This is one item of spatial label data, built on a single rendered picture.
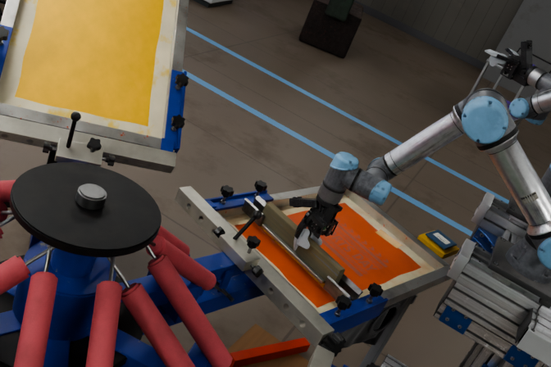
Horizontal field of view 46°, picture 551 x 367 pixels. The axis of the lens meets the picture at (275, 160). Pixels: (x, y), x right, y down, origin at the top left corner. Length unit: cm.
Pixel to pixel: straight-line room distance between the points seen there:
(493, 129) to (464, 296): 61
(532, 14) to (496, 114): 906
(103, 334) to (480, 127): 108
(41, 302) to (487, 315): 140
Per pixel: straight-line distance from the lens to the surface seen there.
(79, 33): 229
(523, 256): 211
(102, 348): 130
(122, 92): 219
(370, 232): 252
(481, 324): 221
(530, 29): 1081
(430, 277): 239
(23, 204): 137
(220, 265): 184
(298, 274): 210
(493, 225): 260
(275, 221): 216
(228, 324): 330
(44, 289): 131
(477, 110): 180
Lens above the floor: 211
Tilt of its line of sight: 25 degrees down
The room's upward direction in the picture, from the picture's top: 23 degrees clockwise
